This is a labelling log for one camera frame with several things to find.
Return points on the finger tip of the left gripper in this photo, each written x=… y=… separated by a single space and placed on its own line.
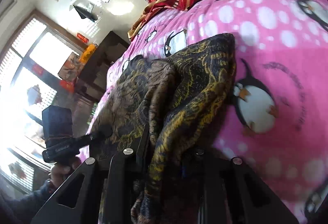
x=103 y=132

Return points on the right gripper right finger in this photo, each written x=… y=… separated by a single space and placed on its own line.
x=229 y=191

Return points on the dark floral patterned garment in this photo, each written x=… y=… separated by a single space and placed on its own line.
x=174 y=99

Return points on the left forearm dark sleeve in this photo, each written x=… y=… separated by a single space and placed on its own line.
x=23 y=210

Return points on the left hand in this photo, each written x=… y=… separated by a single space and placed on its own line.
x=60 y=172

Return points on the dark wooden cabinet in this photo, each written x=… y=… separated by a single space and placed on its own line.
x=92 y=81

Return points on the window with blinds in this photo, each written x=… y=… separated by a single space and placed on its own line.
x=30 y=83

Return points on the pink penguin blanket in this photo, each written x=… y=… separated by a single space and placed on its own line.
x=279 y=120

